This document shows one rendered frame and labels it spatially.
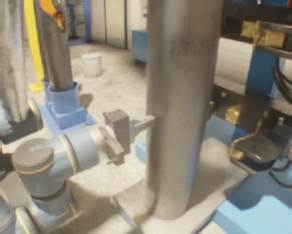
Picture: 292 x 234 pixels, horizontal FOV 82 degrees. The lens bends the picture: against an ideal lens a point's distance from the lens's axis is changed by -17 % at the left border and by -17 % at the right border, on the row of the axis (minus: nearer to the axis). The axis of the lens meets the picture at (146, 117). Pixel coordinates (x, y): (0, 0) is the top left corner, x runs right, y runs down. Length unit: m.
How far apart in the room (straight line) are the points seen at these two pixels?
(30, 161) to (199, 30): 0.49
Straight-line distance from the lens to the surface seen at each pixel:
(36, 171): 0.46
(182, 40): 0.51
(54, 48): 1.70
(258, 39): 0.72
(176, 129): 0.61
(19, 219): 0.58
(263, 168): 0.91
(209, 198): 1.11
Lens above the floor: 1.01
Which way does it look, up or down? 30 degrees down
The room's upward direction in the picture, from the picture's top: 1 degrees clockwise
